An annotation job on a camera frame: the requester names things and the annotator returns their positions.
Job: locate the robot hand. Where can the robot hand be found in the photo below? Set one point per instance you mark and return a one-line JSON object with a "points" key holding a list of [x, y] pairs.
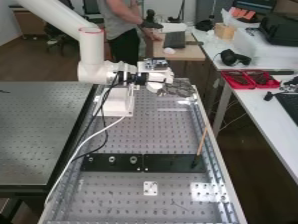
{"points": [[157, 76]]}

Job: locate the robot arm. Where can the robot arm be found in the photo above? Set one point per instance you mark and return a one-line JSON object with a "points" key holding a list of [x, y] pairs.
{"points": [[91, 50]]}

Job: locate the white mouse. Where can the white mouse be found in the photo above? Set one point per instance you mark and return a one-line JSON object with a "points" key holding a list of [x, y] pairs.
{"points": [[169, 51]]}

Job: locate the wooden desk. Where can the wooden desk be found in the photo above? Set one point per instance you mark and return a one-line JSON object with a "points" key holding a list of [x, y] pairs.
{"points": [[186, 53]]}

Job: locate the small white box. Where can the small white box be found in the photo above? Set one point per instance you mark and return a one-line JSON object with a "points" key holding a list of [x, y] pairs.
{"points": [[120, 103]]}

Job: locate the black keyboard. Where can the black keyboard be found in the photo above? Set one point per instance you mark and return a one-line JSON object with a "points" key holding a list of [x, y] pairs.
{"points": [[174, 39], [289, 106]]}

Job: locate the black headphones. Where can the black headphones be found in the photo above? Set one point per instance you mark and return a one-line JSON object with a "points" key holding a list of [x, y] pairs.
{"points": [[230, 56]]}

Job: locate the red tray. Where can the red tray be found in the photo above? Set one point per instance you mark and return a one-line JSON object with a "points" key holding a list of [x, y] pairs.
{"points": [[266, 78], [238, 80]]}

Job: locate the person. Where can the person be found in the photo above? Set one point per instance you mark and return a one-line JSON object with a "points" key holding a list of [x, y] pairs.
{"points": [[117, 23]]}

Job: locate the small cardboard box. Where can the small cardboard box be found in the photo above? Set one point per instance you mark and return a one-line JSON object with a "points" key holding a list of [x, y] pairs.
{"points": [[224, 31]]}

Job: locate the thin stick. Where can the thin stick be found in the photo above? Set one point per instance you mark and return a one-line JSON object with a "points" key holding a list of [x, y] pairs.
{"points": [[201, 143]]}

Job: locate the white plastic bag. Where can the white plastic bag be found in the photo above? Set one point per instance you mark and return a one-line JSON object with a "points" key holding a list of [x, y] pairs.
{"points": [[248, 41]]}

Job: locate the steel bearing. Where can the steel bearing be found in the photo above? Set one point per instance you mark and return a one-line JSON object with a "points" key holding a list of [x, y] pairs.
{"points": [[133, 159]]}

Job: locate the black mouse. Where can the black mouse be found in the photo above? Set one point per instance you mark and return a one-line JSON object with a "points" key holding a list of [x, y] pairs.
{"points": [[269, 96]]}

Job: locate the white desk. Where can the white desk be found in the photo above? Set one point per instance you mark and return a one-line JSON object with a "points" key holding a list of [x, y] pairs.
{"points": [[266, 133], [270, 60]]}

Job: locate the black plate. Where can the black plate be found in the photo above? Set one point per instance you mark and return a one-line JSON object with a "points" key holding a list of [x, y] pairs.
{"points": [[170, 163]]}

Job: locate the metal nut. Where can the metal nut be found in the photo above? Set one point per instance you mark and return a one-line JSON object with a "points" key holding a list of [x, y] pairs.
{"points": [[110, 159]]}

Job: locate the black bag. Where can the black bag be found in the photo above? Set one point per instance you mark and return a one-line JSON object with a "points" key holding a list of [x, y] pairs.
{"points": [[281, 30]]}

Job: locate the small white square plate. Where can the small white square plate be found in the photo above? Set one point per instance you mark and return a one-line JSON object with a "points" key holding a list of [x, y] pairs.
{"points": [[150, 188]]}

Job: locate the clear box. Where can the clear box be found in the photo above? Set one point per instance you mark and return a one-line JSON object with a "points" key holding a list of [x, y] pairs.
{"points": [[221, 200]]}

